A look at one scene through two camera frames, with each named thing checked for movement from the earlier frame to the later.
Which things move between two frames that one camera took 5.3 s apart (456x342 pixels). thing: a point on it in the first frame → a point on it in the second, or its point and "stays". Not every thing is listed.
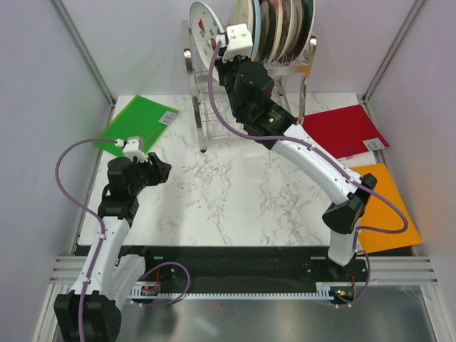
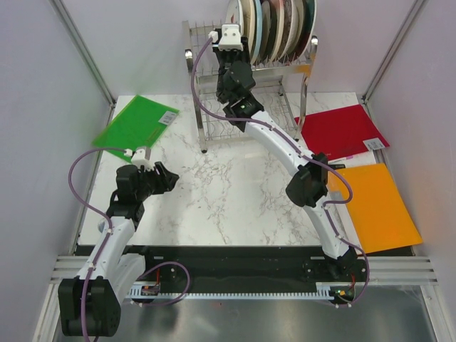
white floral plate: [296, 11] stays
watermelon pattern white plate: [205, 27] → [234, 14]
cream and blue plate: [257, 28] stays
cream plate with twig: [244, 13] stays
